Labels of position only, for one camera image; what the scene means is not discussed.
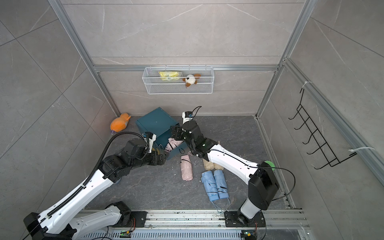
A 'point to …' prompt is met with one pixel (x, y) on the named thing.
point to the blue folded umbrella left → (207, 178)
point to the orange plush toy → (119, 124)
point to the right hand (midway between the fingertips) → (176, 127)
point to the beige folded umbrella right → (216, 166)
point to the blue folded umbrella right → (221, 186)
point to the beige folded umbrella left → (210, 166)
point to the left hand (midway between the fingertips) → (163, 151)
